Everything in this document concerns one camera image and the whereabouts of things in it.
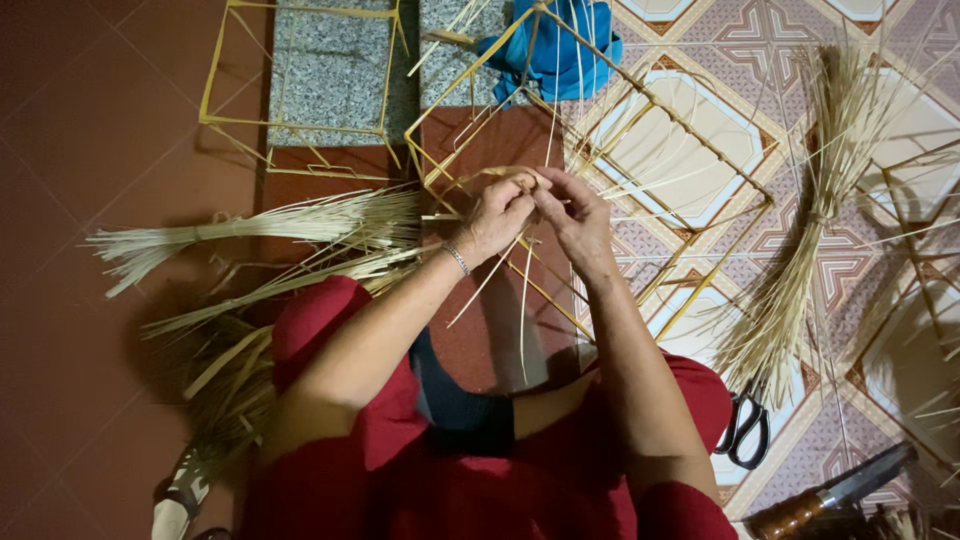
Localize person's right hand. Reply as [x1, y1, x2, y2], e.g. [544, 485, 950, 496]
[529, 166, 624, 283]

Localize person's left hand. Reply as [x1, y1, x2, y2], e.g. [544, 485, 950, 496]
[453, 169, 553, 266]

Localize thin bamboo binding strips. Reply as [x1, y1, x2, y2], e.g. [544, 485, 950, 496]
[446, 231, 543, 385]

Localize large bamboo cube frame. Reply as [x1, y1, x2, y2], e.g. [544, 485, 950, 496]
[403, 0, 776, 348]

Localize blue cloth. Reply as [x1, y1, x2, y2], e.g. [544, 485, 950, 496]
[475, 0, 624, 108]

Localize tied bundle of bamboo strips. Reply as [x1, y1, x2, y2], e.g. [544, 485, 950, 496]
[85, 187, 423, 300]

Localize long bundle of bamboo strips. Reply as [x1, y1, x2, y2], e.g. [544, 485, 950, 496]
[705, 41, 912, 410]

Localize person's red garment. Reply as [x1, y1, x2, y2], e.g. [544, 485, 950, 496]
[238, 273, 741, 540]

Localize black scissors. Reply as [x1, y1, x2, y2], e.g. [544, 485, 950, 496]
[712, 381, 773, 473]

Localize loose heap of bamboo strips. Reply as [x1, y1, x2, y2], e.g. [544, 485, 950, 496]
[141, 246, 445, 470]

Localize patterned sandal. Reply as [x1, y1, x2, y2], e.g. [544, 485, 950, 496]
[150, 442, 220, 540]

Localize silver bracelet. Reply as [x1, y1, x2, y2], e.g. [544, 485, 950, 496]
[441, 241, 472, 278]

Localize small bamboo cube frame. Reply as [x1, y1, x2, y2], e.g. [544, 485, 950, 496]
[198, 0, 411, 182]

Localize unfinished bamboo frame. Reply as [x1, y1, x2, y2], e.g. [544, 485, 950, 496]
[851, 138, 960, 481]

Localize wooden handled knife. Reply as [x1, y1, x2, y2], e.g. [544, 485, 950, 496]
[741, 440, 921, 540]

